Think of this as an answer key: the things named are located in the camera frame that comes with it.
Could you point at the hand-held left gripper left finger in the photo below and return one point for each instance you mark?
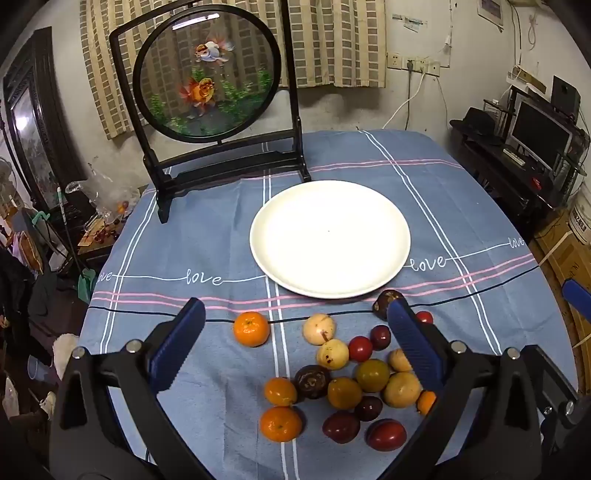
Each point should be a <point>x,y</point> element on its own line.
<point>178,346</point>

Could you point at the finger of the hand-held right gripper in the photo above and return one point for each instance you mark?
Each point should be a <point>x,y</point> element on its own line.
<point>577,297</point>
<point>554,369</point>

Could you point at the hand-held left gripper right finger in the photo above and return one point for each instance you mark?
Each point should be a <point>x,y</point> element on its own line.
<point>415,350</point>

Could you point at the green-yellow mandarin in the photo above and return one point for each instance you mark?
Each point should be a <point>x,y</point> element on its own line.
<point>372,374</point>

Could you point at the bright red tomato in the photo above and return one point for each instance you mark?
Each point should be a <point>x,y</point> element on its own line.
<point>360,348</point>

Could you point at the small dark purple plum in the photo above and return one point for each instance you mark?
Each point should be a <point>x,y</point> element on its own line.
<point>368,408</point>

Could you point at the large orange mandarin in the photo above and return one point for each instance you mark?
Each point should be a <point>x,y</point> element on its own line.
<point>251,328</point>
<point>280,423</point>

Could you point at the yellow-orange mandarin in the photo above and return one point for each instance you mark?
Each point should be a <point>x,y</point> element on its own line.
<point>344,393</point>

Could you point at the white round plate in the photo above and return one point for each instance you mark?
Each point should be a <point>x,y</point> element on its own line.
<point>330,235</point>

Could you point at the small red fruit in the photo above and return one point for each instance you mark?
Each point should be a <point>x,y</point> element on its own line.
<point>424,317</point>

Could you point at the cardboard box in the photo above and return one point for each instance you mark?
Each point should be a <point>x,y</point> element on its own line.
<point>563,263</point>

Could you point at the dark purple passion fruit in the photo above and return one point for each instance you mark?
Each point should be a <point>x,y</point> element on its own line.
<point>382,302</point>
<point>312,381</point>

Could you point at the white bucket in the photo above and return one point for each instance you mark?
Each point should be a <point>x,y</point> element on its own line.
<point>581,217</point>

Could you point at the blue plaid tablecloth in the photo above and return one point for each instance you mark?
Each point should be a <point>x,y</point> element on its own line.
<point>184,230</point>

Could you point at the low wooden side table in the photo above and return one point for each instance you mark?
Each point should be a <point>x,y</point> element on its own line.
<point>99,235</point>

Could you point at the black media stand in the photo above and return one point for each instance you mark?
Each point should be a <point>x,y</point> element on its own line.
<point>503,180</point>

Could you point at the white remote control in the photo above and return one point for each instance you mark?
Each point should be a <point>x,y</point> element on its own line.
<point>514,156</point>

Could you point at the black computer monitor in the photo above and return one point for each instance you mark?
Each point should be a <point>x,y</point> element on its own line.
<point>540,131</point>

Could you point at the clear plastic bag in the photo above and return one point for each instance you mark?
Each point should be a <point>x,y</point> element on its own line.
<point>106,189</point>

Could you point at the black hat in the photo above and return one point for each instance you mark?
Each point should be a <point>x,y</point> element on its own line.
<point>478,121</point>

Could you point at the black speaker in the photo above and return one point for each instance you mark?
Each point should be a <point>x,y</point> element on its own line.
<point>565,94</point>

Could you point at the yellow flat box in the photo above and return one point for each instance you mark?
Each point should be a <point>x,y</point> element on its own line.
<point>528,79</point>

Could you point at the round goldfish screen on stand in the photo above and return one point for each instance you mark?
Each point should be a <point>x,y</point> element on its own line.
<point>207,69</point>

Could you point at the beige checked curtain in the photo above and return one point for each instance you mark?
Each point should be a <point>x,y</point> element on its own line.
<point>337,41</point>

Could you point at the white wall socket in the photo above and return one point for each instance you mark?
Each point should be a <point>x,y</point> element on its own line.
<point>394,60</point>

